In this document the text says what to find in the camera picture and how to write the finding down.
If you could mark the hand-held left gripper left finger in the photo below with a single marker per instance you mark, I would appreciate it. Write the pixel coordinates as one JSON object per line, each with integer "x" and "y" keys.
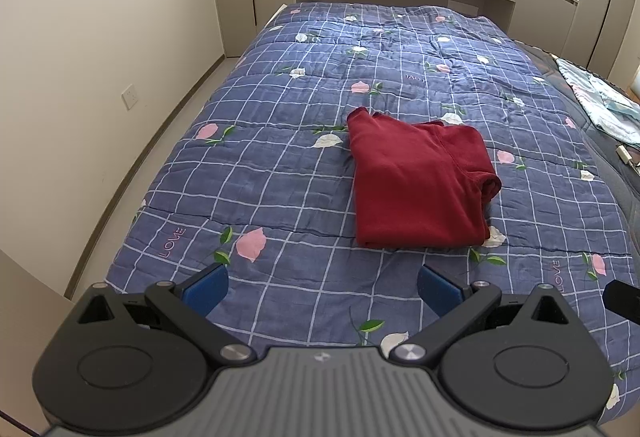
{"x": 205, "y": 288}

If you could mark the white furniture panel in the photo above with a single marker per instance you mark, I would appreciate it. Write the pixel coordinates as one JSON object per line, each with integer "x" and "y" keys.
{"x": 25, "y": 317}

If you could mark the red long-sleeve shirt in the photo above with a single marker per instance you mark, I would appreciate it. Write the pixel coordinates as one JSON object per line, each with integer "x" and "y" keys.
{"x": 420, "y": 177}

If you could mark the white wall socket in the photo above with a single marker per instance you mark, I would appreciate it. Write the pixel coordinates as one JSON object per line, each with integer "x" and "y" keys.
{"x": 130, "y": 97}

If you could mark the blue checked floral quilt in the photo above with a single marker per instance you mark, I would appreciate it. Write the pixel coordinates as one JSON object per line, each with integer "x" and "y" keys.
{"x": 280, "y": 157}

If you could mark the wide white wall plate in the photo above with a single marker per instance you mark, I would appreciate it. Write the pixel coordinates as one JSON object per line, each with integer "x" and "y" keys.
{"x": 464, "y": 7}

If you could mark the white charger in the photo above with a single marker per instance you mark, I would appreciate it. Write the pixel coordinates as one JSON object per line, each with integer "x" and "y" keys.
{"x": 627, "y": 154}

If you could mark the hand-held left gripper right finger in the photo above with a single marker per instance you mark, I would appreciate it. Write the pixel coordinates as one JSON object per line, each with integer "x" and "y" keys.
{"x": 440, "y": 288}

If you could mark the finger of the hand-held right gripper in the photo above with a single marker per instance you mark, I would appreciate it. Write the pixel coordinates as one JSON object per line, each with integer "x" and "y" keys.
{"x": 625, "y": 297}

